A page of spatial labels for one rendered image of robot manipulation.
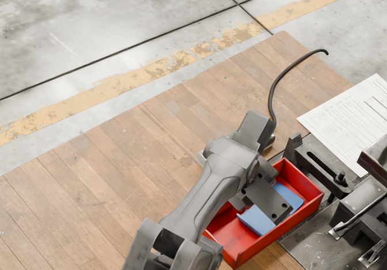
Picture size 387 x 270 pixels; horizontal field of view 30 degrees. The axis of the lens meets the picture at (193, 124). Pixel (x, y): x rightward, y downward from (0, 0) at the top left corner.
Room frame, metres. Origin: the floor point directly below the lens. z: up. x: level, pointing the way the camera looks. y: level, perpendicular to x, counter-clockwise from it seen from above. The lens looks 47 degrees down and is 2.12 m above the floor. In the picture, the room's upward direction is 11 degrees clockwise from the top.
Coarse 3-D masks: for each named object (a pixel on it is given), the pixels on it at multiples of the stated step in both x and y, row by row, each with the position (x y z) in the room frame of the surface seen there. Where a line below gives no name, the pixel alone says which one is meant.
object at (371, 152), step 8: (384, 136) 0.98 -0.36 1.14; (376, 144) 0.95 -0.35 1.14; (384, 144) 0.95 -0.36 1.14; (368, 152) 0.93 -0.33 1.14; (376, 152) 0.93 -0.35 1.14; (384, 152) 0.93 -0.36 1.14; (360, 160) 0.92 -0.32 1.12; (368, 160) 0.91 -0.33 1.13; (376, 160) 0.91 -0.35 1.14; (384, 160) 0.91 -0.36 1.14; (368, 168) 0.91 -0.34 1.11; (376, 168) 0.90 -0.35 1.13; (384, 168) 0.89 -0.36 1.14; (376, 176) 0.90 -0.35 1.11; (384, 176) 0.89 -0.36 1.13; (384, 184) 0.88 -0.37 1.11
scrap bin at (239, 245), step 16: (288, 160) 1.03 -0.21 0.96; (288, 176) 1.01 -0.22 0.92; (304, 176) 0.99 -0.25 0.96; (304, 192) 0.98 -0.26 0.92; (320, 192) 0.96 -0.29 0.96; (224, 208) 0.90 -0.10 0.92; (304, 208) 0.91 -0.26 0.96; (224, 224) 0.87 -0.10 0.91; (240, 224) 0.88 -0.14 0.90; (288, 224) 0.88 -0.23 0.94; (224, 240) 0.83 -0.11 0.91; (240, 240) 0.84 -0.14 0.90; (256, 240) 0.81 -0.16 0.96; (272, 240) 0.85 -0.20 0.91; (224, 256) 0.79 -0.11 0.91; (240, 256) 0.77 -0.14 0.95
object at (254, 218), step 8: (280, 184) 1.00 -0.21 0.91; (280, 192) 0.98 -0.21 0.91; (288, 192) 0.98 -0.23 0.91; (288, 200) 0.96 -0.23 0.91; (296, 200) 0.96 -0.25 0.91; (256, 208) 0.92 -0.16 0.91; (240, 216) 0.87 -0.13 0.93; (248, 216) 0.90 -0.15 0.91; (256, 216) 0.90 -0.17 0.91; (264, 216) 0.91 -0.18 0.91; (248, 224) 0.86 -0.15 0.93; (256, 224) 0.88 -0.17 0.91; (264, 224) 0.89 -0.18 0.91; (272, 224) 0.89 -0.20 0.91; (256, 232) 0.86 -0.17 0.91; (264, 232) 0.87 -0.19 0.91
